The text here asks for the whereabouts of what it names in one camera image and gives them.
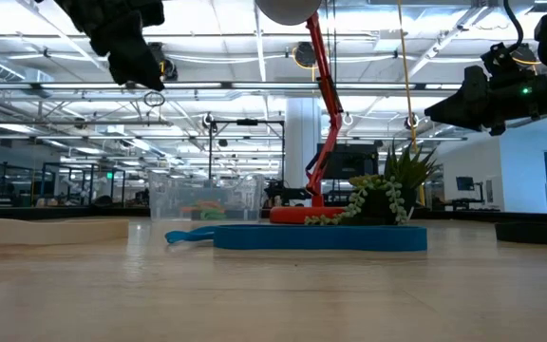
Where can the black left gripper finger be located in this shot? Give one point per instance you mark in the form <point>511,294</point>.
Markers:
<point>133,62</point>
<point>102,43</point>

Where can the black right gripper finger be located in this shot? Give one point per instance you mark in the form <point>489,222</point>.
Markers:
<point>465,92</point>
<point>484,119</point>

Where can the blue plastic utensil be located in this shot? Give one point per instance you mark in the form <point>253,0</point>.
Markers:
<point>183,235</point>

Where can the beige wooden board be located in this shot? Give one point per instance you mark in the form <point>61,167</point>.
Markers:
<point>41,232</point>

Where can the clear plastic bin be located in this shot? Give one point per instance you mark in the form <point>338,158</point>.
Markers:
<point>169,199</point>

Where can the small monitor on stand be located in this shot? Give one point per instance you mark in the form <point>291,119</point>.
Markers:
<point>465,183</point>

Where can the black monitor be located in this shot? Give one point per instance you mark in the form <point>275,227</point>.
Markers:
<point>354,161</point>

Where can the potted succulent plant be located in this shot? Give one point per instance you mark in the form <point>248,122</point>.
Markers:
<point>378,204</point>

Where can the red desk lamp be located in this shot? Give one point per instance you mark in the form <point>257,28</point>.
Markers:
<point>328,90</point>

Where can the white pillar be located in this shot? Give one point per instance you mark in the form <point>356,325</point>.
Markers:
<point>299,142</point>

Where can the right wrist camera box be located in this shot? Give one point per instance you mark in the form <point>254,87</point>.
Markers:
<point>501,62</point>

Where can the black cage frame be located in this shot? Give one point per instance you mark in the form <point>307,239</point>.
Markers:
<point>83,166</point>

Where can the black metal frame stand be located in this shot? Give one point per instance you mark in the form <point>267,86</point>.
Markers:
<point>210,152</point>

